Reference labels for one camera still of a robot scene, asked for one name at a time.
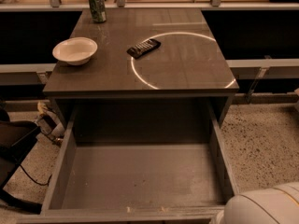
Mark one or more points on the grey top drawer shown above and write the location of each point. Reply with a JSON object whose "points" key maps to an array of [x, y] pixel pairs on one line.
{"points": [[139, 164]]}

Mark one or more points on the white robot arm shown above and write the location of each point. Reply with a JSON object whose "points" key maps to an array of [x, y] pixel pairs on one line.
{"points": [[277, 205]]}

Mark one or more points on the grey drawer cabinet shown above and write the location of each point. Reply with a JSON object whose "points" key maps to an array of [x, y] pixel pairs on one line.
{"points": [[188, 63]]}

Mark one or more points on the black snack bar packet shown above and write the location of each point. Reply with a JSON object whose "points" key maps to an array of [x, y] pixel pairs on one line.
{"points": [[141, 49]]}

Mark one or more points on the white ceramic bowl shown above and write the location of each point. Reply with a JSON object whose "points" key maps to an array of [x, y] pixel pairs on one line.
{"points": [[75, 51]]}

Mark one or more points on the white object under cabinet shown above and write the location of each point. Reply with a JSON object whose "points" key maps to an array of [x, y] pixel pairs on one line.
{"points": [[49, 124]]}

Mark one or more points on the green soda can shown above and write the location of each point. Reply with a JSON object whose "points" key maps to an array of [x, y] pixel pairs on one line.
{"points": [[98, 10]]}

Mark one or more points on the black chair base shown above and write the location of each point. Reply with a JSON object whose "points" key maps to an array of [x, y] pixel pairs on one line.
{"points": [[17, 138]]}

